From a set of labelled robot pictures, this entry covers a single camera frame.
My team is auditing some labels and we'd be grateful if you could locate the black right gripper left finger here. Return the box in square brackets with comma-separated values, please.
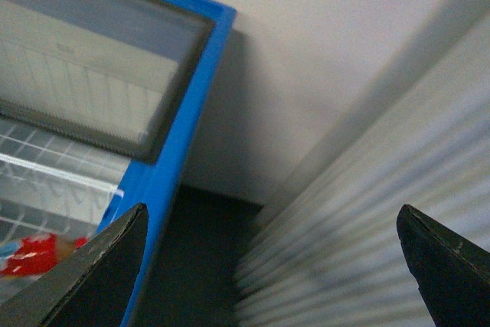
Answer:
[1, 203, 149, 326]

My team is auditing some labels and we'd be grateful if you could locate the red drink bottle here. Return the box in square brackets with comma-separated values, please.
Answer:
[1, 233, 89, 278]

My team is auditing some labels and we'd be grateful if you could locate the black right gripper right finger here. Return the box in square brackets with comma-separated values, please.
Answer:
[396, 204, 489, 326]

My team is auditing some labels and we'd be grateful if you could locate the blue framed glass sliding lid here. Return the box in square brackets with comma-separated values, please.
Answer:
[0, 0, 237, 213]

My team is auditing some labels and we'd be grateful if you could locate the white wire freezer basket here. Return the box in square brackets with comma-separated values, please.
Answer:
[1, 119, 129, 243]

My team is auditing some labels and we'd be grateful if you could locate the beige pleated curtain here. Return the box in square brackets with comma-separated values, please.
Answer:
[235, 0, 489, 326]

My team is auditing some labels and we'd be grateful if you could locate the white chest freezer with penguins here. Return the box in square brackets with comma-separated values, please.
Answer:
[1, 0, 236, 326]

